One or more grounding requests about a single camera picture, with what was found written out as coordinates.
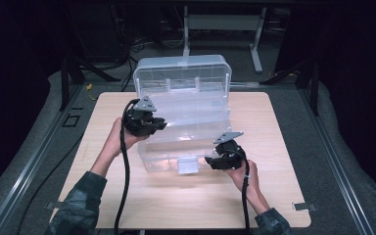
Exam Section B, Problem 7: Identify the bundle of background cables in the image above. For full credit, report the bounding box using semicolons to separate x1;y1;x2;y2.
118;33;185;93

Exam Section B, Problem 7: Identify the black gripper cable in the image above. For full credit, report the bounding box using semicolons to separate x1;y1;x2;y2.
228;149;253;235
113;98;141;235

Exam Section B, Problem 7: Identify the metal table bracket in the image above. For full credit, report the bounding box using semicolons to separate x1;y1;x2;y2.
44;201;64;211
292;202;317;212

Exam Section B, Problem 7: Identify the person's left hand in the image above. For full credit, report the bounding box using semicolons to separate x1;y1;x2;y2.
105;117;150;159

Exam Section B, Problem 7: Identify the person's right hand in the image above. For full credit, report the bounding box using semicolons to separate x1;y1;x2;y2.
224;160;259;196

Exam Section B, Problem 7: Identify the aluminium floor rail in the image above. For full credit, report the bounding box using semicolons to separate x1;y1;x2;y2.
0;84;83;235
298;87;376;235

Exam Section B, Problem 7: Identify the clear plastic storage box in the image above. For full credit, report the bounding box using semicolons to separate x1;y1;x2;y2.
132;54;233;175

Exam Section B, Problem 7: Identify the white metal table frame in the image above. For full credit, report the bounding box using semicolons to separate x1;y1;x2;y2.
181;5;268;73

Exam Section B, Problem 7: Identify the small yellow object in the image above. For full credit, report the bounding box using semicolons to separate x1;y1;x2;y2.
84;83;98;101

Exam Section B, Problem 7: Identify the black floor cable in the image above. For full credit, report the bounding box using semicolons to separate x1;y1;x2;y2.
15;130;89;235

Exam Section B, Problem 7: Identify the black metal stand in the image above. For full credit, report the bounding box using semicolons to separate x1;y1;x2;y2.
259;57;321;117
60;55;122;112

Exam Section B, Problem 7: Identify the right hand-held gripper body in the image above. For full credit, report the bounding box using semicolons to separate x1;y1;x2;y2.
212;130;247;171

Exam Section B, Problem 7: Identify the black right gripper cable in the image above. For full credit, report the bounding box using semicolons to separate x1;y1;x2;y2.
228;149;253;235

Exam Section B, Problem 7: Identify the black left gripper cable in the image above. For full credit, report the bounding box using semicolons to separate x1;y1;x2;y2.
113;98;141;235

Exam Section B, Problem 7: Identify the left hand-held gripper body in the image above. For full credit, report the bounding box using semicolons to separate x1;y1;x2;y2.
122;95;165;137

